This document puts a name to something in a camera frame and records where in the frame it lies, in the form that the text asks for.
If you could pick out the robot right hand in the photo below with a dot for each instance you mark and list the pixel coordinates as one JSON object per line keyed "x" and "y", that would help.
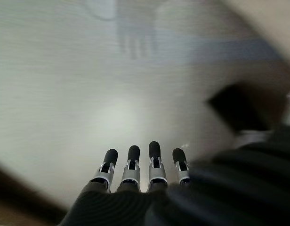
{"x": 159, "y": 207}

